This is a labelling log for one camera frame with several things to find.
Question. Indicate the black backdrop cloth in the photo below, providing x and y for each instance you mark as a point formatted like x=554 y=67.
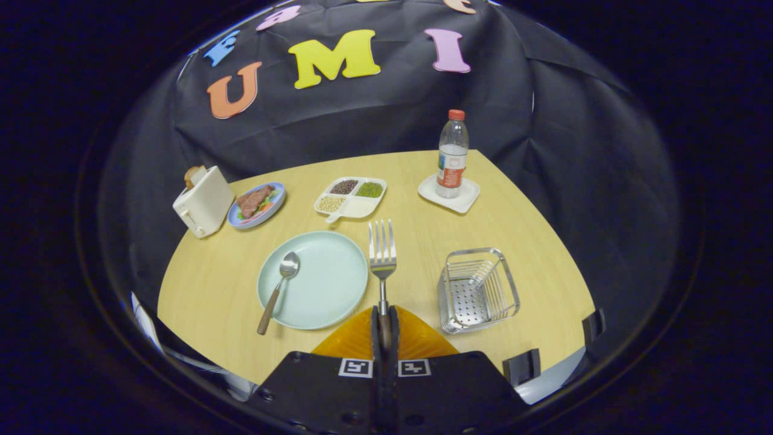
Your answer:
x=374 y=115

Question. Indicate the white divided tray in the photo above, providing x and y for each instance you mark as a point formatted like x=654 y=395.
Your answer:
x=357 y=208

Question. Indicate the pile of green beans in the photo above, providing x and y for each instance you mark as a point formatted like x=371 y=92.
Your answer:
x=369 y=190

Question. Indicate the white toaster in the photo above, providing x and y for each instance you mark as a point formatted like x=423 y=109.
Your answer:
x=205 y=202

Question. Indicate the clear red capped water bottle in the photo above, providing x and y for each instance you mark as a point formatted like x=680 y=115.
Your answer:
x=452 y=169

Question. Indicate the toasted bread slice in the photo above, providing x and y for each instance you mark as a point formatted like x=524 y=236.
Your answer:
x=194 y=175

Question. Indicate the blue plate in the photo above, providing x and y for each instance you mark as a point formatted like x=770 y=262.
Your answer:
x=266 y=217

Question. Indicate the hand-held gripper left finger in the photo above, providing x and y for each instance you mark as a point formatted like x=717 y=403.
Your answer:
x=375 y=362

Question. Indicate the pile of yellow beans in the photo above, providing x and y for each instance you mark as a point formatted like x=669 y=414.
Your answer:
x=330 y=203

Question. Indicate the light green plate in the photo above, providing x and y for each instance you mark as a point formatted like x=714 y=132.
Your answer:
x=326 y=284

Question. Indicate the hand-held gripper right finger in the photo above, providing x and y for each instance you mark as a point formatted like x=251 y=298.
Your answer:
x=394 y=362

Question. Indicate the white square coaster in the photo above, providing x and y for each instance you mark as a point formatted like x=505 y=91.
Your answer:
x=468 y=199

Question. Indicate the brown meat slice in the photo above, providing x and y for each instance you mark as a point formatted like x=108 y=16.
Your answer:
x=253 y=200

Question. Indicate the pile of brown beans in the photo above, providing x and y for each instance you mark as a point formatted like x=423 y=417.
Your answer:
x=344 y=186

